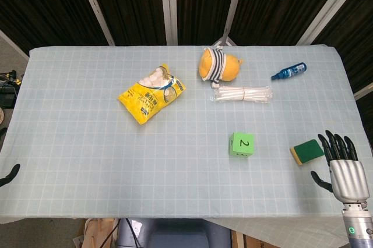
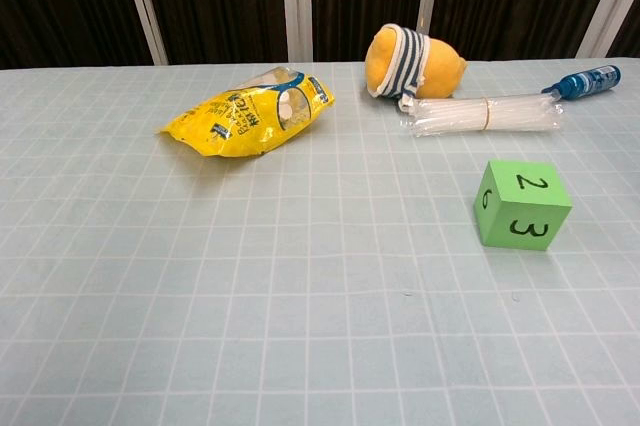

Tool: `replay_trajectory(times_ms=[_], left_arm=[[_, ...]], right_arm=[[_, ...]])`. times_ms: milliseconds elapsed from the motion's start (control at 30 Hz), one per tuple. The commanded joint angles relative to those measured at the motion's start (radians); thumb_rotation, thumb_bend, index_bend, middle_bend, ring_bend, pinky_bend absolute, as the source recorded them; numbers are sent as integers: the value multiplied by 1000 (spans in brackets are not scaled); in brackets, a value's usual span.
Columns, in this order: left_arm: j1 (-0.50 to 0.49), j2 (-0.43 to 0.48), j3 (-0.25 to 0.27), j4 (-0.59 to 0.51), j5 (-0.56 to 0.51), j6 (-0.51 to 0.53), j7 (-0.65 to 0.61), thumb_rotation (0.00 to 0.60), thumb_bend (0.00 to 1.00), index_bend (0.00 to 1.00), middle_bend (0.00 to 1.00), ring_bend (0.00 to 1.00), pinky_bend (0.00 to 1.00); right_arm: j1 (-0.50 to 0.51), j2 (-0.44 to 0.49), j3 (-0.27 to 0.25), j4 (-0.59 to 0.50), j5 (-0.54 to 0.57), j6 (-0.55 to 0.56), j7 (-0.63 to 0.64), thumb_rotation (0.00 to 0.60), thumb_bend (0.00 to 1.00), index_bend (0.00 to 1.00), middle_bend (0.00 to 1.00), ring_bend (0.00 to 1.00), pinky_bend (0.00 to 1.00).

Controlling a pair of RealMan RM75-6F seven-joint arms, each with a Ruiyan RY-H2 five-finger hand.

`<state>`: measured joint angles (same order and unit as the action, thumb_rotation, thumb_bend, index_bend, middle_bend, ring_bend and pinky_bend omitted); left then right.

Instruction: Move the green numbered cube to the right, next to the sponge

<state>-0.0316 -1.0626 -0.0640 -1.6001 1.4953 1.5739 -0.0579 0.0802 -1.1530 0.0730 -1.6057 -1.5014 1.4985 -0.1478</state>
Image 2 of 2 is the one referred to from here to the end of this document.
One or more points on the green cube with black numbers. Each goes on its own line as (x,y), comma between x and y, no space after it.
(520,206)

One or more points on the yellow snack bag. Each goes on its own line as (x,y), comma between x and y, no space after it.
(235,121)

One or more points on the light blue grid tablecloth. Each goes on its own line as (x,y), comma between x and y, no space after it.
(250,296)

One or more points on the bundle of clear wrapped straws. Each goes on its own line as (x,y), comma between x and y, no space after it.
(460,116)

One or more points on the yellow plush toy striped shirt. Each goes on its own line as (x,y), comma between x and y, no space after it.
(440,71)

